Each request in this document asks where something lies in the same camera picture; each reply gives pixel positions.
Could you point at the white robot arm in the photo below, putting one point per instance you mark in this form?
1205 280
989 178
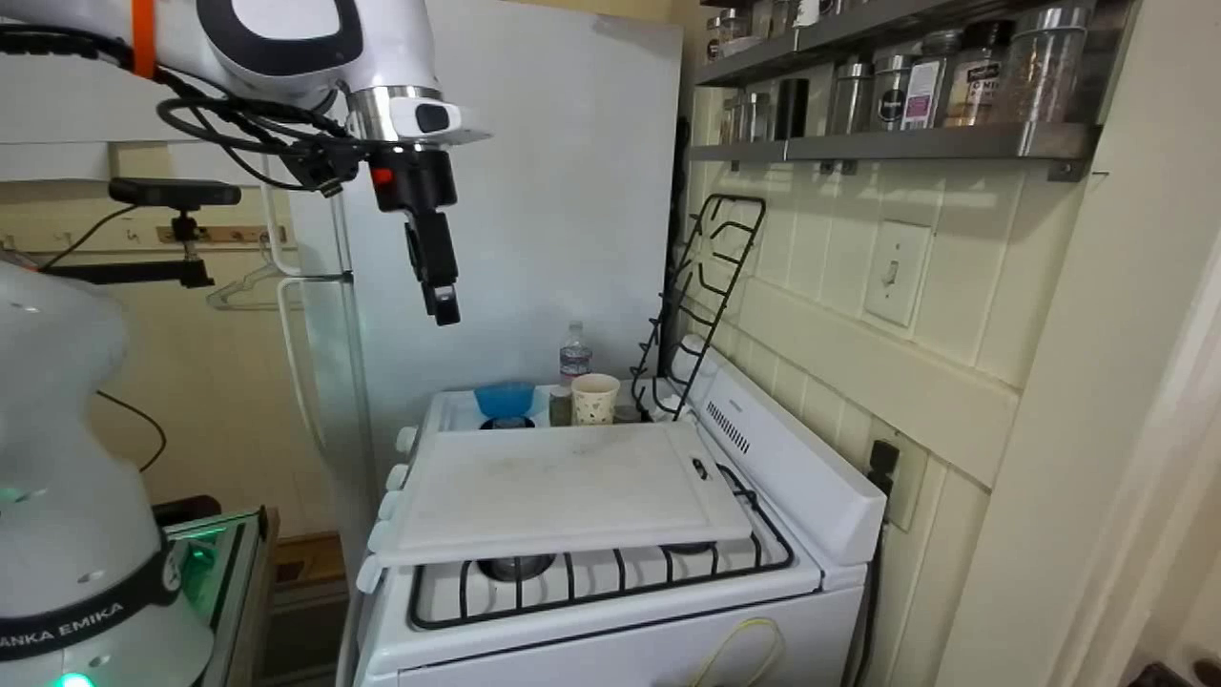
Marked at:
334 89

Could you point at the blue plastic bowl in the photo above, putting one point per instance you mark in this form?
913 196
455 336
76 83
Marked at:
507 403

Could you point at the white light switch plate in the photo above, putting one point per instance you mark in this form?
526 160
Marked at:
893 272

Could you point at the white paper cup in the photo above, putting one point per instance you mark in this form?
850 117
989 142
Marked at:
597 399

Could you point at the black front stove grate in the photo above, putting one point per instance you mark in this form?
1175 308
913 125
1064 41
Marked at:
555 580

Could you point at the clear plastic water bottle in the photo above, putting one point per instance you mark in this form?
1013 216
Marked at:
575 354

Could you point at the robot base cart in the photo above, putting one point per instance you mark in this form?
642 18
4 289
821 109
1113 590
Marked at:
228 576

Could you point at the metal spice rack shelf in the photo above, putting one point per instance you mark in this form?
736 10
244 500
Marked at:
1064 146

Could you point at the white plastic chopping board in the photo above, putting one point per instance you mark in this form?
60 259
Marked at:
555 490

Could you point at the black loose stove grate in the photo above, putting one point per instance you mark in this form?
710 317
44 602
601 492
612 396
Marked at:
695 294

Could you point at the spice jar with label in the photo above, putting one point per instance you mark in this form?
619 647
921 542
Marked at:
924 94

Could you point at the black wall plug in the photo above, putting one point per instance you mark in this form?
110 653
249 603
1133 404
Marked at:
883 462

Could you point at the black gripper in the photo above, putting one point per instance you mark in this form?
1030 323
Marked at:
422 183

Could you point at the white gas stove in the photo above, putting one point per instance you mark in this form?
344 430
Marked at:
787 626

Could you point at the large glass spice jar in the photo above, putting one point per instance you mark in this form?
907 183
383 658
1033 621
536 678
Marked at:
1049 57

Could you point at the black camera on stand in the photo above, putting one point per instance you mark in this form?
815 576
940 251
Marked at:
185 201

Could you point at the white refrigerator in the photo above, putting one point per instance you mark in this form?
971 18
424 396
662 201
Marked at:
558 234

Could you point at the small grey shaker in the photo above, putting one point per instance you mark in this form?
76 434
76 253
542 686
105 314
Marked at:
558 404

